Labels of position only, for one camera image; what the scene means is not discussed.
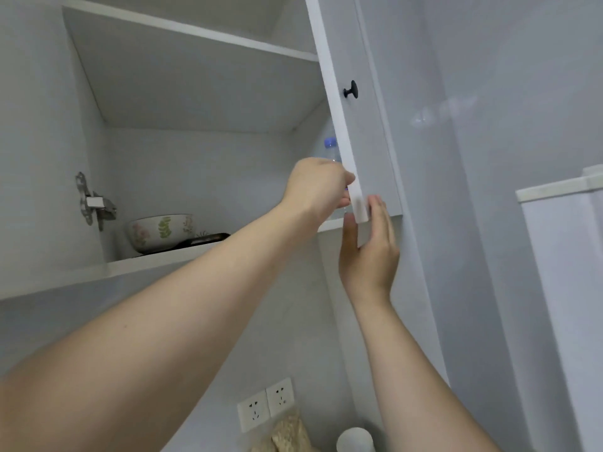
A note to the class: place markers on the white wall cabinet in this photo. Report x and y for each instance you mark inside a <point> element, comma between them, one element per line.
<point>188,89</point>

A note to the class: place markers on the person's right forearm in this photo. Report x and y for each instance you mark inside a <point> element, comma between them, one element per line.
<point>410,381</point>

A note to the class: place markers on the clear bottle with blue cap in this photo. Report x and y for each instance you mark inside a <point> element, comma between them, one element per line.
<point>331,144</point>

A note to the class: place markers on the black round door knob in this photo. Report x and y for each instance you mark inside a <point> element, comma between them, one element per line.
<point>351,89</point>

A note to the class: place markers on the floral ceramic bowl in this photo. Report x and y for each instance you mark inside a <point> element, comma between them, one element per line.
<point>158,232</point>

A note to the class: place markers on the white tall cupboard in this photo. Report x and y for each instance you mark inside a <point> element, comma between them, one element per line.
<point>565,301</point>

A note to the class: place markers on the person's right thumb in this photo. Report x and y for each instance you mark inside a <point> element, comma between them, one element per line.
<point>349,235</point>

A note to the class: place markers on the metal cabinet hinge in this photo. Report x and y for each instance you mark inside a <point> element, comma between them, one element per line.
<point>94,202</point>

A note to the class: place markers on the white wall socket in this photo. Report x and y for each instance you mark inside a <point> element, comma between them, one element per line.
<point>253,411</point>
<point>280,397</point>

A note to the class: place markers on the person's right hand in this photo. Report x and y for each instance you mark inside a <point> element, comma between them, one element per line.
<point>370,270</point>

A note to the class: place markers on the beige woven item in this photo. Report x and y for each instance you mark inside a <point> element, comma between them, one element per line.
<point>285,435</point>

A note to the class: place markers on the white cabinet door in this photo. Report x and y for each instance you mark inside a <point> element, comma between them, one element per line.
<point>362,136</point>

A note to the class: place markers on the white round container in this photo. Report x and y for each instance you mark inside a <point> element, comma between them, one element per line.
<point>355,441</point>

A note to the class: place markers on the person's left fingers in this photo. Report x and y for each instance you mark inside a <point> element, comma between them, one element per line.
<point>346,179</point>

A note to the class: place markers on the person's left hand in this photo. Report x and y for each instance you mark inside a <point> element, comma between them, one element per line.
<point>313,188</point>

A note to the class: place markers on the person's left forearm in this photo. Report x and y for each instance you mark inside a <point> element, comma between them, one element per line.
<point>155,343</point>

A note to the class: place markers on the dark shallow plate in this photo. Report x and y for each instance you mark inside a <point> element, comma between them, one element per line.
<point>207,240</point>

